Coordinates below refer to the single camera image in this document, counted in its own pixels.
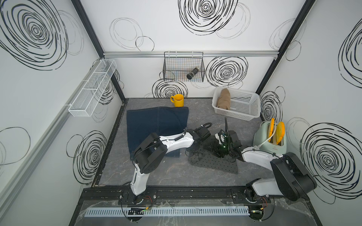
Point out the grey polka dot skirt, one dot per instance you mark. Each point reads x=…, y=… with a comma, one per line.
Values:
x=202, y=155

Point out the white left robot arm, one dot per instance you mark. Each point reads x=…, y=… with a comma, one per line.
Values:
x=150, y=153

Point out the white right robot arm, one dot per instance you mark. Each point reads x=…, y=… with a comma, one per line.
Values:
x=291, y=179

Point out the white slotted cable duct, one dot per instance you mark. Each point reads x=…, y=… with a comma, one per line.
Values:
x=168, y=211

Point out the mint green toaster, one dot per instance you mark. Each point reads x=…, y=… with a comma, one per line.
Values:
x=261, y=140

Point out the tan brown skirt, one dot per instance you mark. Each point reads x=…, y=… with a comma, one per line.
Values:
x=224, y=101

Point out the dark cylindrical bottle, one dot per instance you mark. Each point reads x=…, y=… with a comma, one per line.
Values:
x=191, y=74

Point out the white plastic basket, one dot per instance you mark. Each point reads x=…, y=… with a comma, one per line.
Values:
x=245, y=105

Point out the dark blue skirt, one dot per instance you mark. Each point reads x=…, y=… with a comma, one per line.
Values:
x=164, y=121

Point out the yellow toast slice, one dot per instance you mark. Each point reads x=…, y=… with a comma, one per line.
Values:
x=280, y=132
x=272, y=127

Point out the yellow toast slice right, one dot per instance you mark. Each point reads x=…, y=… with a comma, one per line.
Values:
x=280, y=132

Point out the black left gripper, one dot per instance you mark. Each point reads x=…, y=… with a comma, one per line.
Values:
x=202, y=144

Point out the yellow toast slice left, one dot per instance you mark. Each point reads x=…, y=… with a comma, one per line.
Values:
x=272, y=127

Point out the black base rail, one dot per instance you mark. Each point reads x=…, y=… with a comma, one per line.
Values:
x=157, y=194

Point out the yellow mug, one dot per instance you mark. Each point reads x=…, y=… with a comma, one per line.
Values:
x=177, y=100

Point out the black wire wall basket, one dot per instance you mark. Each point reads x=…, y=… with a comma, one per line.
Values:
x=178, y=64

